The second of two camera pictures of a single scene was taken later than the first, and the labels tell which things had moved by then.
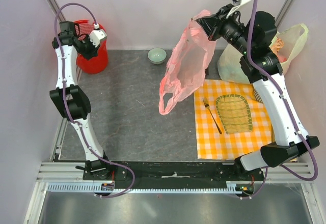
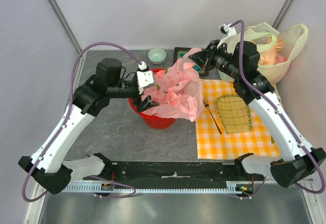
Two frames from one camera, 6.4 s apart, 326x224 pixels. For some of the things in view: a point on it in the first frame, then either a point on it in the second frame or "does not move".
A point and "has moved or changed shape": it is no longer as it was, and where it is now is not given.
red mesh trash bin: [98, 64] to [152, 121]
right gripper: [214, 23] to [204, 58]
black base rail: [175, 172] does not move
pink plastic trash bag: [192, 58] has moved or changed shape
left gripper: [94, 50] to [147, 103]
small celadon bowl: [157, 55] does not move
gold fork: [207, 105] does not move
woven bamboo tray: [234, 113] does not move
